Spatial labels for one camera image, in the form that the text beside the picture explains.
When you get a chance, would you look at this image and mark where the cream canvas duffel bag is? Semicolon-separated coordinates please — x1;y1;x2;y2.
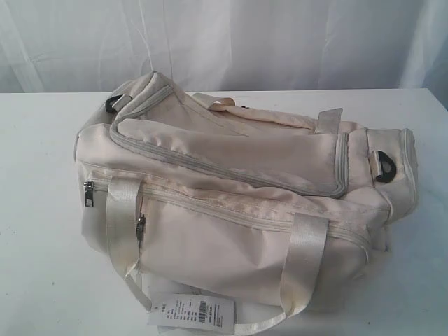
74;72;417;335

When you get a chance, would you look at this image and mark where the white paper hang tag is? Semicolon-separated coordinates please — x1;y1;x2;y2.
148;290;235;330

